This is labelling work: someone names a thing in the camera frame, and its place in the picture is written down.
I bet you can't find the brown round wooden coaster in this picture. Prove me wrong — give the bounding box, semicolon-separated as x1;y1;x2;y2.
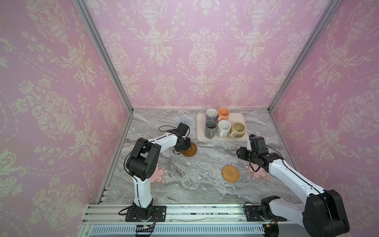
182;143;197;157

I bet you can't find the pink flower coaster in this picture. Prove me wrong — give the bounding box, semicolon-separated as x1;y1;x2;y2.
246;164;271;183
151;166;168;187

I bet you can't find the blue woven round coaster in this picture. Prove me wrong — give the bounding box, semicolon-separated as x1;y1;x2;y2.
177;118;191;128

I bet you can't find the woven rattan round coaster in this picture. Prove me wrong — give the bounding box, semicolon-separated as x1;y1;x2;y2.
222;165;240;183

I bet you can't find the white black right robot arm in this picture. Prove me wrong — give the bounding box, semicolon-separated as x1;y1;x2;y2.
236;147;350;237

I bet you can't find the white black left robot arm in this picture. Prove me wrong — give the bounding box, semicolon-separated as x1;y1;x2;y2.
124;132;191;221

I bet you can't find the cream rectangular tray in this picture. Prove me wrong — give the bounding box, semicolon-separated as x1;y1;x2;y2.
196;113;249;142

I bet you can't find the grey ceramic mug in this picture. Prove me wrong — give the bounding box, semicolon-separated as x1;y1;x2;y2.
204;119;217;139

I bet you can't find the beige glazed round mug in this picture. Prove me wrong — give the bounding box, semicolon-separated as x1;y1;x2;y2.
229;122;246;139

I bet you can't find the purple ceramic mug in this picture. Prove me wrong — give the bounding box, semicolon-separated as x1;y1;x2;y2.
206;108;218;121

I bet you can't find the white speckled mug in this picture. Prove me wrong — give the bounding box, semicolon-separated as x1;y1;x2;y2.
217;120;232;138

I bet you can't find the orange ceramic mug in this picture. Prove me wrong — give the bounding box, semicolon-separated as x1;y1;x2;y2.
217;107;230;122

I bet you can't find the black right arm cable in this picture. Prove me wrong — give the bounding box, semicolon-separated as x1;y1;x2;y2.
265;144;285;161

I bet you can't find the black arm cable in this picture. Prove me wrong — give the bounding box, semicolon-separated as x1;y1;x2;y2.
158;125;180;134
265;144;285;161

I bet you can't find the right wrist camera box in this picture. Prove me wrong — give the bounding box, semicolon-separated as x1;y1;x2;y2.
249;134;269;156

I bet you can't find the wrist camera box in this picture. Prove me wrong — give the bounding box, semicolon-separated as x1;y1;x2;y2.
249;134;269;156
176;122;190;137

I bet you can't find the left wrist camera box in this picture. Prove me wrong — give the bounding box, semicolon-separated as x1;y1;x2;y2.
176;122;190;137

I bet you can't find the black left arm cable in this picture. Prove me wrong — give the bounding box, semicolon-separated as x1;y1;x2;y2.
158;125;180;134

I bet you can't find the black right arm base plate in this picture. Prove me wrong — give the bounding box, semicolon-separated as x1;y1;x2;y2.
242;205;287;222

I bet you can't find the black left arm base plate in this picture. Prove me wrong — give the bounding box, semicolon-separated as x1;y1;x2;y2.
125;205;167;222

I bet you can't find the white perforated cable duct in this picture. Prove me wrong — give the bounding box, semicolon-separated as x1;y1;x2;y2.
86;223;265;237

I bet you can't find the aluminium front rail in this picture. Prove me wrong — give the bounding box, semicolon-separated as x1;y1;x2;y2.
82;203;331;225

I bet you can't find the right aluminium corner post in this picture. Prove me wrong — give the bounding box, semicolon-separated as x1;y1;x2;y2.
267;0;342;114

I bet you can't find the aluminium corner post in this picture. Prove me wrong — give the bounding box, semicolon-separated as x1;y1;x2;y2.
267;0;342;114
73;0;133;114

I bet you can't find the left aluminium corner post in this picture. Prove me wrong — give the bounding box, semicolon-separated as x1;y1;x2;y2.
73;0;133;114

